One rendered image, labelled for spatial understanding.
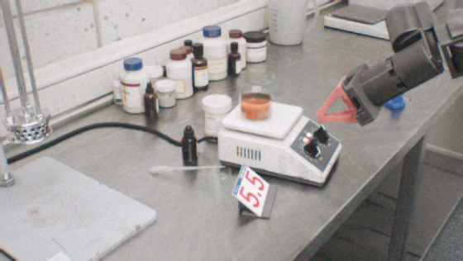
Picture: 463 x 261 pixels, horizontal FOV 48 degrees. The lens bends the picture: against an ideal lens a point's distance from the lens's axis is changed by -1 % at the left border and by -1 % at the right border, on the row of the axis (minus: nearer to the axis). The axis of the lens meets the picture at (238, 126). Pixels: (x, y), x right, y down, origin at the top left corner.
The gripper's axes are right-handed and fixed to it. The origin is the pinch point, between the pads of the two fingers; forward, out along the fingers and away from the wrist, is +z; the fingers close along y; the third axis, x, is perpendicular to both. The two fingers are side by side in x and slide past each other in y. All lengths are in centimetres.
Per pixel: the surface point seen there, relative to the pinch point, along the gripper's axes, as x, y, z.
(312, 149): 5.1, -3.0, 6.5
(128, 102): -21.1, -12.1, 42.7
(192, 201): -0.4, 12.0, 22.5
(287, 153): 2.7, 0.0, 9.3
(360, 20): -2, -92, 14
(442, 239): 84, -97, 35
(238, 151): -1.7, 0.0, 17.5
